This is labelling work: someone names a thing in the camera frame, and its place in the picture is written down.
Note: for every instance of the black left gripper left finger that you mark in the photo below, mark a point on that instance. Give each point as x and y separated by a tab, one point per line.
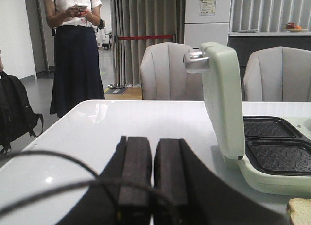
115	204

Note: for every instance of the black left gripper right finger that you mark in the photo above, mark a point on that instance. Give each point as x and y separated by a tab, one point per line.
198	195

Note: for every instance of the bread slice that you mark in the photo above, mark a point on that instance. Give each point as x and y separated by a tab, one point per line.
299	211

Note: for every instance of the green breakfast maker lid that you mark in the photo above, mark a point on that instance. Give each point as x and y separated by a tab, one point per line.
219	69

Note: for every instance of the green breakfast maker base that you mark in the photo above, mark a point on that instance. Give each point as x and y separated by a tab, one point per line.
277	156

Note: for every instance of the left grey chair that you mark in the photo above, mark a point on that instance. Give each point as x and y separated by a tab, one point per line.
163	74

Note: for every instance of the grey chair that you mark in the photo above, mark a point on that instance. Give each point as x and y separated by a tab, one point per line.
163	74
278	74

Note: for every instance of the person in dark skirt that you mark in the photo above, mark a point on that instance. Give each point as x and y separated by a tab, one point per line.
76	59

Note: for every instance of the black backpack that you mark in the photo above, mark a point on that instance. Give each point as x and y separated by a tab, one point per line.
16	115

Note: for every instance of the right grey chair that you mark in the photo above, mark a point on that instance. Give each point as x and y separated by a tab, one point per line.
278	74

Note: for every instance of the red barrier belt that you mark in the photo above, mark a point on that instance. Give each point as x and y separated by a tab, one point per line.
151	37

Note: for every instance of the dark counter cabinet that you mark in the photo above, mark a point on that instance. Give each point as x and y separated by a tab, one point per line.
246	45

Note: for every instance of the white cabinet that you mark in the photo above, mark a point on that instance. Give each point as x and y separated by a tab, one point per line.
206	21

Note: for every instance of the grey curtain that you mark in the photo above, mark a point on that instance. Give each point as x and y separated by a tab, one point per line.
141	18

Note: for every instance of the fruit plate on counter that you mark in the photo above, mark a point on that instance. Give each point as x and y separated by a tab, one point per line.
293	27

